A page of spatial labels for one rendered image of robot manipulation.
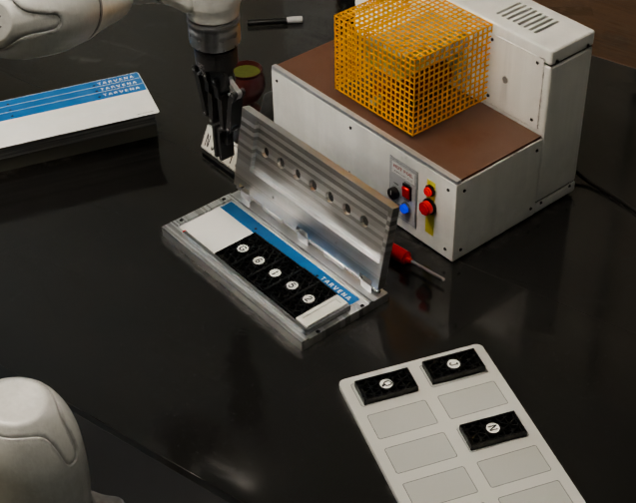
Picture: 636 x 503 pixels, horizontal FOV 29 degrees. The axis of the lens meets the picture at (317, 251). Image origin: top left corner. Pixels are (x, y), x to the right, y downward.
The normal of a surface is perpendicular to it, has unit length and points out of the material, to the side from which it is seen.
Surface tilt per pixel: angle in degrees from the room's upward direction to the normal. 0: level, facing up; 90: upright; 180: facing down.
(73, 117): 0
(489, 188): 90
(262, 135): 79
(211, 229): 0
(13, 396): 7
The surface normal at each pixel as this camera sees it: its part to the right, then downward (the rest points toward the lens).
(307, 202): -0.76, 0.26
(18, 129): -0.02, -0.77
